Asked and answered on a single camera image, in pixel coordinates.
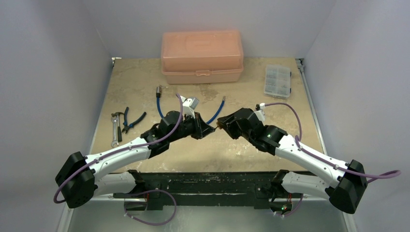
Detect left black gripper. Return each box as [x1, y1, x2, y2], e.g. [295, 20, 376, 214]
[168, 111, 214, 143]

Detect blue cable lock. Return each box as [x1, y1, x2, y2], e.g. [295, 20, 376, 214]
[156, 85, 226, 124]

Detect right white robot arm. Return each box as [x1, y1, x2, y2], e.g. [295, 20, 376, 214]
[217, 108, 368, 214]

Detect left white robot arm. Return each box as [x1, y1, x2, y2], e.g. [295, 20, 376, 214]
[53, 111, 215, 208]

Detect clear plastic organizer box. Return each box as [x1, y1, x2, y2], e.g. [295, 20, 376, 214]
[264, 64, 292, 99]

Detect pink plastic toolbox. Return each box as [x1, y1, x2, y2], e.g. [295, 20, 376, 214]
[161, 30, 244, 85]

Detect silver wrench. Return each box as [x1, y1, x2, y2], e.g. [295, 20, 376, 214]
[111, 116, 119, 148]

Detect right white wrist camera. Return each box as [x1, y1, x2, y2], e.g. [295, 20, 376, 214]
[254, 103, 265, 122]

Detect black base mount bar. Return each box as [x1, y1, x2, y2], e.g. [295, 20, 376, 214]
[113, 170, 301, 210]

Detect blue handled pliers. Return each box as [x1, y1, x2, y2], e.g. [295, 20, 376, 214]
[121, 107, 147, 134]

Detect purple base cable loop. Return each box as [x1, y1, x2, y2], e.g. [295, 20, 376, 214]
[123, 188, 177, 226]

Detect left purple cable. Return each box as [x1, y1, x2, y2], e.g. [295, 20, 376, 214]
[53, 93, 184, 204]

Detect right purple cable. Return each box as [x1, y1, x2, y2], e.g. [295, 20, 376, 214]
[264, 102, 402, 180]

